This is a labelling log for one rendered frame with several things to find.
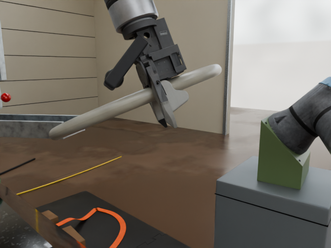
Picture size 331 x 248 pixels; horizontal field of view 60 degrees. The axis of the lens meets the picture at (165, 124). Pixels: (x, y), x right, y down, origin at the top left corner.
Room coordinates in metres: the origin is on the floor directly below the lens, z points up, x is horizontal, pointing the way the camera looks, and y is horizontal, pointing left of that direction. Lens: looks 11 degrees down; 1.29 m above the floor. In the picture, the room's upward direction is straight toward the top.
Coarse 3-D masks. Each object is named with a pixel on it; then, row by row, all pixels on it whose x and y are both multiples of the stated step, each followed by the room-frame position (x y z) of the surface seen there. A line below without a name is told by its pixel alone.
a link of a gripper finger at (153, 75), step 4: (148, 68) 0.54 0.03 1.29; (148, 72) 0.54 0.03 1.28; (152, 72) 0.54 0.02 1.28; (156, 72) 0.54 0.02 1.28; (148, 76) 0.55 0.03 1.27; (152, 76) 0.53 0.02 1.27; (156, 76) 0.53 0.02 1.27; (152, 80) 0.53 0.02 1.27; (156, 80) 0.53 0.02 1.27; (152, 84) 0.54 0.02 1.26; (156, 84) 0.53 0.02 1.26; (160, 84) 0.53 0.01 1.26; (156, 88) 0.53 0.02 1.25; (160, 88) 0.53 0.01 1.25; (156, 92) 0.53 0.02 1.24; (160, 92) 0.53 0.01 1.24; (164, 92) 0.53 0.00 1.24; (160, 96) 0.53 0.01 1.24; (164, 96) 0.53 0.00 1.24; (160, 100) 0.53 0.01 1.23; (164, 100) 0.53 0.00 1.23
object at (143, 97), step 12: (192, 72) 0.62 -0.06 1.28; (204, 72) 0.64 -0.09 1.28; (216, 72) 0.68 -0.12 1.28; (180, 84) 0.59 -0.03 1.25; (192, 84) 0.61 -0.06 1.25; (132, 96) 0.56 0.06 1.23; (144, 96) 0.56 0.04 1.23; (96, 108) 0.57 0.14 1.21; (108, 108) 0.56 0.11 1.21; (120, 108) 0.55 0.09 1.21; (132, 108) 0.56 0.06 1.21; (72, 120) 0.59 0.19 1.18; (84, 120) 0.57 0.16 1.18; (96, 120) 0.56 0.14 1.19; (60, 132) 0.61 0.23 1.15; (72, 132) 0.59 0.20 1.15
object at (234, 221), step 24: (240, 168) 1.20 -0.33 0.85; (312, 168) 1.20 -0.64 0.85; (216, 192) 1.07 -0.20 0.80; (240, 192) 1.01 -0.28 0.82; (264, 192) 0.96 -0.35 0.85; (288, 192) 0.95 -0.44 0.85; (312, 192) 0.95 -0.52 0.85; (216, 216) 1.07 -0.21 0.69; (240, 216) 1.01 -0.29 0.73; (264, 216) 0.95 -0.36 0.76; (288, 216) 0.90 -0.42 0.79; (312, 216) 0.86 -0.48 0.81; (216, 240) 1.06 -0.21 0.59; (240, 240) 1.00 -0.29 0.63; (264, 240) 0.95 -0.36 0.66; (288, 240) 0.90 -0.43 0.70; (312, 240) 0.85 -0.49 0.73
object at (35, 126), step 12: (0, 120) 0.85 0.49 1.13; (12, 120) 0.96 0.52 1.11; (24, 120) 0.95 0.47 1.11; (36, 120) 0.94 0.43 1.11; (48, 120) 0.93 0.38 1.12; (60, 120) 0.92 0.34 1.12; (0, 132) 0.84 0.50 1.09; (12, 132) 0.83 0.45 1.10; (24, 132) 0.82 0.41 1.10; (36, 132) 0.81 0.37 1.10; (48, 132) 0.80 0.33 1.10
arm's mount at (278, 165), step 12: (264, 120) 1.08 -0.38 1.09; (264, 132) 1.05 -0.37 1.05; (264, 144) 1.05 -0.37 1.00; (276, 144) 1.03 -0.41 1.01; (264, 156) 1.05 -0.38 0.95; (276, 156) 1.02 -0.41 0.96; (288, 156) 1.00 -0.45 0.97; (300, 156) 1.04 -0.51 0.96; (264, 168) 1.05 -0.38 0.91; (276, 168) 1.02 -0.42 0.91; (288, 168) 1.00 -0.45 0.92; (300, 168) 0.98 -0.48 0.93; (264, 180) 1.05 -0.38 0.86; (276, 180) 1.02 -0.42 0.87; (288, 180) 1.00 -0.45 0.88; (300, 180) 0.98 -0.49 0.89
